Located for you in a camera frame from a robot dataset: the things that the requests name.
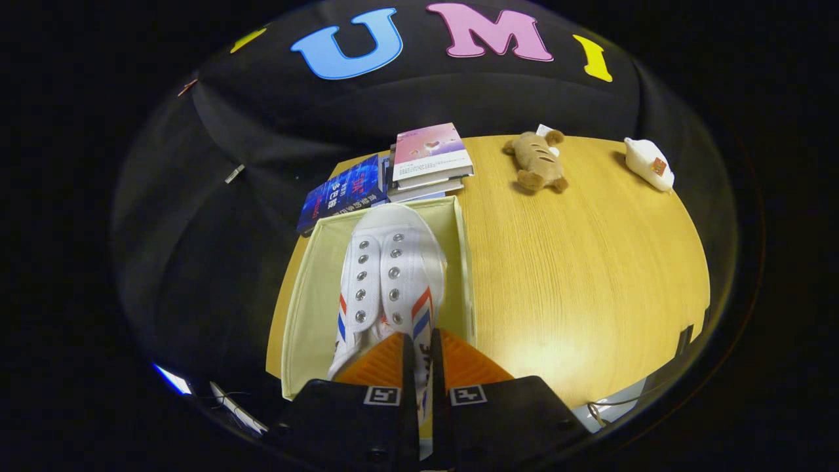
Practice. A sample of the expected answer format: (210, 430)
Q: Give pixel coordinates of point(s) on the white flat device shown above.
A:
(239, 410)

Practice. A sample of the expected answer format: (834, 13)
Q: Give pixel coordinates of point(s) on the pale blue book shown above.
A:
(419, 195)

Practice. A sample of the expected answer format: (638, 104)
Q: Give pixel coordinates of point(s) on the silver clip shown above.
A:
(234, 174)

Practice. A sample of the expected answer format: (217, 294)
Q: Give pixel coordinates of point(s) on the lit computer screen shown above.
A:
(174, 380)

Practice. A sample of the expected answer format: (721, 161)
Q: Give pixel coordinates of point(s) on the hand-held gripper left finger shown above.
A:
(360, 426)

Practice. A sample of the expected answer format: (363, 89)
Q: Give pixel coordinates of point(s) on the copper clip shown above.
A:
(187, 87)

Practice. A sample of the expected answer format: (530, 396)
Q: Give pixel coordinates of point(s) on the white plush toy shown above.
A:
(645, 164)

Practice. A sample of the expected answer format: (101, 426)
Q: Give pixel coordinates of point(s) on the pink cover book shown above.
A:
(432, 151)

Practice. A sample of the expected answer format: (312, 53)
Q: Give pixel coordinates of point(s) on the white book grey spine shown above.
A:
(432, 183)

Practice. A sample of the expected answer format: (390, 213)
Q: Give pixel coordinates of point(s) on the beige fabric storage box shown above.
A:
(314, 308)

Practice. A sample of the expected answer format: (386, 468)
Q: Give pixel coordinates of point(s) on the blue cover book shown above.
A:
(344, 190)

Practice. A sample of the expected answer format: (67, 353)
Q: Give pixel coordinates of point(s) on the white striped canvas shoe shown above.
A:
(393, 275)

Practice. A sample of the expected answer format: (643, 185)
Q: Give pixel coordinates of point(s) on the brown plush toy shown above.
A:
(537, 164)

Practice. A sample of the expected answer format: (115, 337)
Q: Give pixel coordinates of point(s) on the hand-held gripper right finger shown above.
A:
(505, 419)

